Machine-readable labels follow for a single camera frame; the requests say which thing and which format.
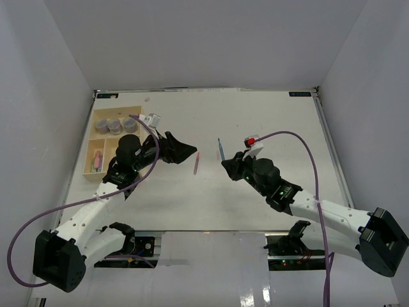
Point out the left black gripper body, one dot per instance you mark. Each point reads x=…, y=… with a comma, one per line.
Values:
x=149, y=155

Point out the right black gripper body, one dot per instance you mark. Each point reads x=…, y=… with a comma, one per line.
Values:
x=248, y=177

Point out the blue marker pen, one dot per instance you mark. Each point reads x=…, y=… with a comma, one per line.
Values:
x=221, y=150

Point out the purple marker red tip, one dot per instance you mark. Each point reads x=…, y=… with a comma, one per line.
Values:
x=196, y=163

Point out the clear round container purple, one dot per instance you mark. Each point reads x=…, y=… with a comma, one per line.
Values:
x=129, y=125

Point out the pink highlighter pen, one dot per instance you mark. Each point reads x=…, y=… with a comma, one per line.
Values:
x=97, y=161

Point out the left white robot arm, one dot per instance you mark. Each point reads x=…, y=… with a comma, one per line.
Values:
x=63, y=255

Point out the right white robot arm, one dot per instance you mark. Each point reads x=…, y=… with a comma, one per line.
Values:
x=375, y=237

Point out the cream compartment organizer tray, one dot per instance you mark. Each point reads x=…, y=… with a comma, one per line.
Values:
x=107, y=143

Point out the clear round container stacked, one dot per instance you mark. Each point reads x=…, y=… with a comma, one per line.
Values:
x=114, y=125

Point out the clear round container left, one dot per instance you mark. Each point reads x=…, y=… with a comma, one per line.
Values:
x=101, y=126

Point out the left corner label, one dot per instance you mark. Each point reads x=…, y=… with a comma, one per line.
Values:
x=107, y=95

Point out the corner label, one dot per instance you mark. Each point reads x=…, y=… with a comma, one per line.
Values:
x=300, y=94
x=107, y=95

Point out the right corner label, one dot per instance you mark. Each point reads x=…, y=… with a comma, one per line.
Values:
x=300, y=94

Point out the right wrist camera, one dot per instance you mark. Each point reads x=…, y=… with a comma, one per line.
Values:
x=253, y=146

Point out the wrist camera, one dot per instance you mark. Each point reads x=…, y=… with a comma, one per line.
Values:
x=253, y=146
x=152, y=120

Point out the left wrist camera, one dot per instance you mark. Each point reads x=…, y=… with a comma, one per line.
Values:
x=152, y=120

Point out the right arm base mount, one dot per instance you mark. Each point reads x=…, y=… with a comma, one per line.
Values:
x=298, y=250

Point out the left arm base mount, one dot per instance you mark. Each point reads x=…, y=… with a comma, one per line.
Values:
x=138, y=251

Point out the aluminium frame rail right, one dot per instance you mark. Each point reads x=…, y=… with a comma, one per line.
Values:
x=332, y=150

